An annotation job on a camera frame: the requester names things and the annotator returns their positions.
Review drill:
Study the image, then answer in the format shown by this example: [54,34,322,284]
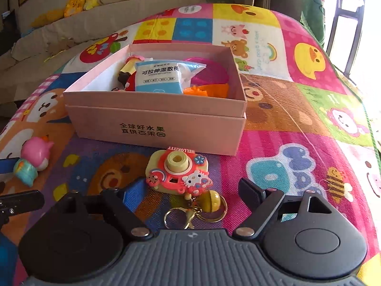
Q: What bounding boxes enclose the pink cardboard box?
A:
[63,44,248,157]

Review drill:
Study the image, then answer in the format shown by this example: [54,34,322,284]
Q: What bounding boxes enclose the black framed panel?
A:
[0,8,20,58]

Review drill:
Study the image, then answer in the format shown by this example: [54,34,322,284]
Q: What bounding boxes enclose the yellow orange plush backpack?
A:
[64,0,87,17]

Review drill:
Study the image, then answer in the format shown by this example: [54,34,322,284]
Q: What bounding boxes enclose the pink gold cupcake toy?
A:
[117,55,146,92]

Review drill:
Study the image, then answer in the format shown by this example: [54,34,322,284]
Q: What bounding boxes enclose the black window railing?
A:
[326,4,381,76]

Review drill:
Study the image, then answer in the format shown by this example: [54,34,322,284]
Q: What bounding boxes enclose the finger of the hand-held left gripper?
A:
[0,158,17,175]
[0,189,45,225]

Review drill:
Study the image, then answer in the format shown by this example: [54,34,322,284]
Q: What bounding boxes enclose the orange toy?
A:
[183,83,230,99]

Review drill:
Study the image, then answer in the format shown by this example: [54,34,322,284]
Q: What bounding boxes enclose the red toy piece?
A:
[126,71,138,92]

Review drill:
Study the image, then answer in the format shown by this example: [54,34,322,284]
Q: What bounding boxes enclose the green cartoon towel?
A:
[300,0,327,49]

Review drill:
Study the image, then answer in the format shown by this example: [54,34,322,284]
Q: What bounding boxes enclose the yellow cushion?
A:
[31,8,66,28]

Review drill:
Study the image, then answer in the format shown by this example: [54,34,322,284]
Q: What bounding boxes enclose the colourful cartoon play mat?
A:
[0,3,381,286]

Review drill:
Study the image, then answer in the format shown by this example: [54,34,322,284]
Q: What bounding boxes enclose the white blue wet cotton packet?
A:
[134,59,206,95]

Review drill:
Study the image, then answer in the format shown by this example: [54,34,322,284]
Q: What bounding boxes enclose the pink penguin figurine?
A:
[13,136,56,186]

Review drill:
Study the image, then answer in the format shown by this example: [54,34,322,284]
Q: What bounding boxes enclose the toy camera keychain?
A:
[145,147,228,231]

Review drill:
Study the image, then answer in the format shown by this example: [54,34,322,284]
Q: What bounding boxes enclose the pink toy basket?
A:
[183,56,230,86]

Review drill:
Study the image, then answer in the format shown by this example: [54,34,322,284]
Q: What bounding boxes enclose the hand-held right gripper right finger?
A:
[233,178,334,239]

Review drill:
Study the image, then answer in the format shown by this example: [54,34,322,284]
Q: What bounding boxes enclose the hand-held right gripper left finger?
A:
[64,177,152,241]

